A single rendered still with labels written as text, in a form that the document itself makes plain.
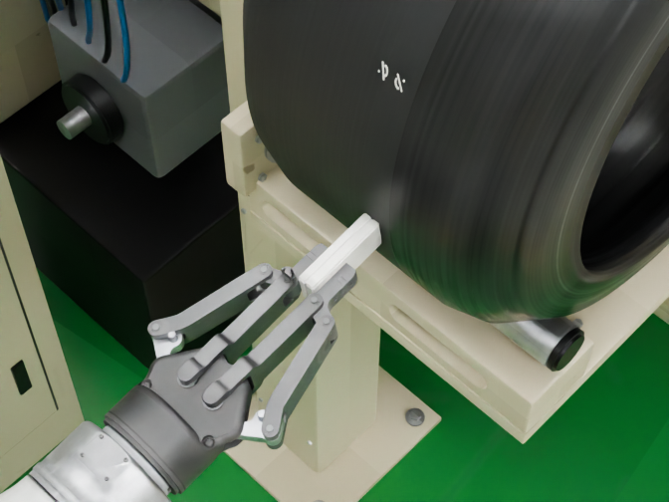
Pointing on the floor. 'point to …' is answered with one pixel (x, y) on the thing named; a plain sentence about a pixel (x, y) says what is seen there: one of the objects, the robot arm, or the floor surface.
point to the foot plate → (382, 441)
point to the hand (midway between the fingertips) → (340, 259)
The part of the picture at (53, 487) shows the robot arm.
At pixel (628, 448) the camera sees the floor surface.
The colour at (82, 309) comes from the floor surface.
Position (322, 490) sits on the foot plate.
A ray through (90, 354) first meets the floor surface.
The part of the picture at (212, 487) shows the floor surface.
